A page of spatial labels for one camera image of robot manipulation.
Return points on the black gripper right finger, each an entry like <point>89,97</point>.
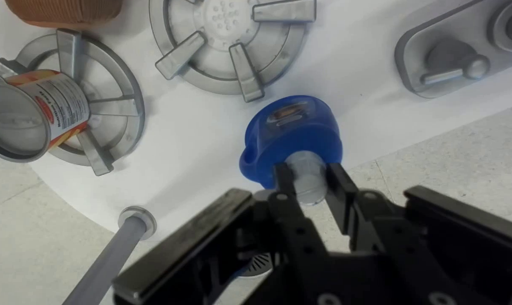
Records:
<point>436,243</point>

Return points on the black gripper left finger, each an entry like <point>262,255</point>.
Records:
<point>199,248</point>

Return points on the grey upright pole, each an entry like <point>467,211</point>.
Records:
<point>113,255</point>

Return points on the white toy kitchen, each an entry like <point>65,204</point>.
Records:
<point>199,142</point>

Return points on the grey toy burner under can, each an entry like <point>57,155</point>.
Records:
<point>113,108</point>

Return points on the grey toy faucet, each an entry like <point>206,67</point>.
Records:
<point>453,52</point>

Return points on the grey toy burner empty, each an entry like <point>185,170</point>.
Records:
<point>228,52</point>

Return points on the open tin can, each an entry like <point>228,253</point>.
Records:
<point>29,116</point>

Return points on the brown round ball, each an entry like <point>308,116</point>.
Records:
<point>63,13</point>

